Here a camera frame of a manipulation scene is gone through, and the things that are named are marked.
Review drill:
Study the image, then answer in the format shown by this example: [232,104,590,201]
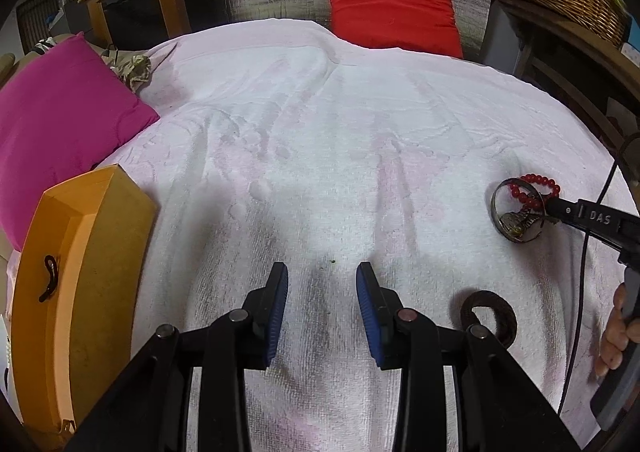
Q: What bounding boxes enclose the silver metal bangle with pendant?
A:
[490,178,551,243]

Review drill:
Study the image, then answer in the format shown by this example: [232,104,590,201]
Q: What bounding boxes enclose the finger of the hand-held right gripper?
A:
[544,198,623,247]

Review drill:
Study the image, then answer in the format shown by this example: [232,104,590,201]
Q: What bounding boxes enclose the red bead bracelet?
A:
[509,174,561,209]

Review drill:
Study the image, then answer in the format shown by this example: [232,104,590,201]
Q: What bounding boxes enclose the white towel blanket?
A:
[7,19,640,452]

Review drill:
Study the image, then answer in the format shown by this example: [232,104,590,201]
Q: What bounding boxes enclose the orange wooden box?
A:
[10,166,158,435]

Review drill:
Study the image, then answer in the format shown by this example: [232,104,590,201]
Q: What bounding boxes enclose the person's right hand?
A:
[595,282,632,379]

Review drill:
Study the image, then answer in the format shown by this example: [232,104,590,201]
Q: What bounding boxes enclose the wooden shelf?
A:
[497,0,640,153]

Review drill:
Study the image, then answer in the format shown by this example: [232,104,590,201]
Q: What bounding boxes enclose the dark brown hair tie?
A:
[460,290,518,349]

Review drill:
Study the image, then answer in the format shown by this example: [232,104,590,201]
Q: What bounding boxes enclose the magenta pillow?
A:
[0,32,161,253]

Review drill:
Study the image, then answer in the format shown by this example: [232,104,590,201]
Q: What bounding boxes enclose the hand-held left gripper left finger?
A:
[64,262,290,452]

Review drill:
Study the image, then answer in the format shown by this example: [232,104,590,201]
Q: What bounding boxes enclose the red pillow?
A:
[324,0,464,58]

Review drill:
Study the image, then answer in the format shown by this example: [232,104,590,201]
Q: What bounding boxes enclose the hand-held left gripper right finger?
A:
[355,261,587,452]

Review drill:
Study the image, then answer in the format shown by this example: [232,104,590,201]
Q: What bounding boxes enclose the beige crumpled cloth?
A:
[100,46,153,93]

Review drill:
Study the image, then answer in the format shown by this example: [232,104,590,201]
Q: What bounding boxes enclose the black cable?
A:
[556,159,621,415]

